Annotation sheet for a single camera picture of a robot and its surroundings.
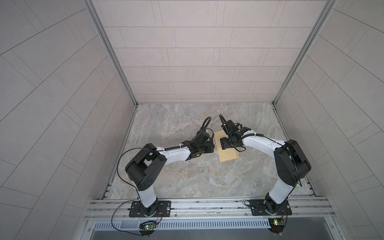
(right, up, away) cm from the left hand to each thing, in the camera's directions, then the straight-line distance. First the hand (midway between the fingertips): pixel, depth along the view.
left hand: (216, 145), depth 89 cm
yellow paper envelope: (+5, -5, -2) cm, 8 cm away
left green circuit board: (-32, -31, -24) cm, 51 cm away
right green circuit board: (+26, -33, -21) cm, 46 cm away
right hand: (+6, 0, +4) cm, 7 cm away
